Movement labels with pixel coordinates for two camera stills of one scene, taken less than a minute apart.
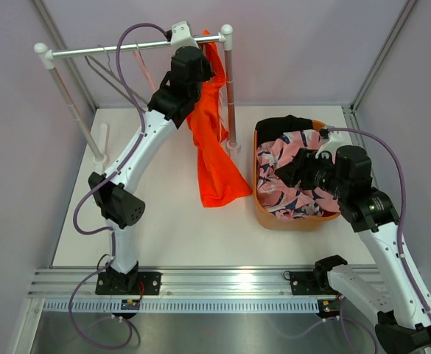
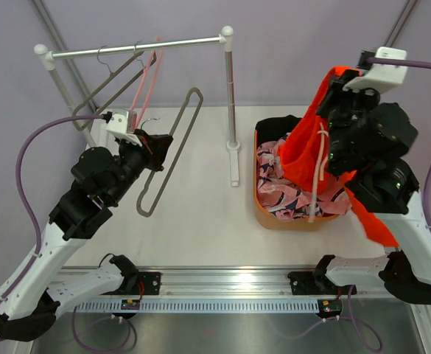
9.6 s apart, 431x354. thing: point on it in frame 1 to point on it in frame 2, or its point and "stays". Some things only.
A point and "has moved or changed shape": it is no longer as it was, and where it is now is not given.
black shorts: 269,129 stays
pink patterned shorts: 281,200 stays
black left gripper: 206,73 to 154,148
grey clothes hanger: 110,82 has moved or changed shape
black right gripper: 302,166 to 370,97
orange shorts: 221,181 to 303,154
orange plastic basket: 291,225 stays
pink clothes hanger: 138,55 to 160,52
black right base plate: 310,283 stays
